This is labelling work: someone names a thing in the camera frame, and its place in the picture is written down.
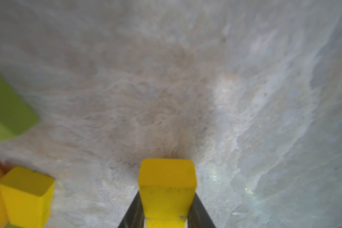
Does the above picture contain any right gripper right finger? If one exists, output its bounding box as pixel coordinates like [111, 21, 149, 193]
[187, 194, 216, 228]

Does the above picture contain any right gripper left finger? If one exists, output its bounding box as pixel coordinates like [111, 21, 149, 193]
[118, 192, 145, 228]

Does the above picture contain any yellow block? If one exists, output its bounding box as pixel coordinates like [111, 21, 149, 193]
[138, 159, 197, 228]

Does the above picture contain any green block right of bin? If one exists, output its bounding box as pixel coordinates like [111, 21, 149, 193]
[0, 75, 40, 142]

